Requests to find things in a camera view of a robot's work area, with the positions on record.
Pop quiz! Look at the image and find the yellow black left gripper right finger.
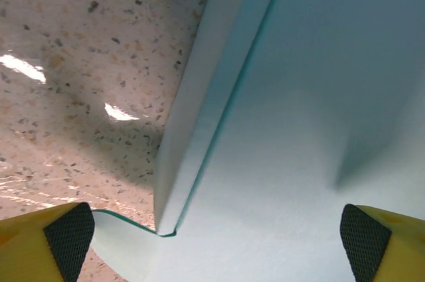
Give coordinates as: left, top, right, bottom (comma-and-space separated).
340, 204, 425, 282

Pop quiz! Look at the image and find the light blue paper box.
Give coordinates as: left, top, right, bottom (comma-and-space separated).
90, 0, 425, 282

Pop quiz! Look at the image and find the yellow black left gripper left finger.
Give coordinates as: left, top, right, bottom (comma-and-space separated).
0, 202, 96, 282

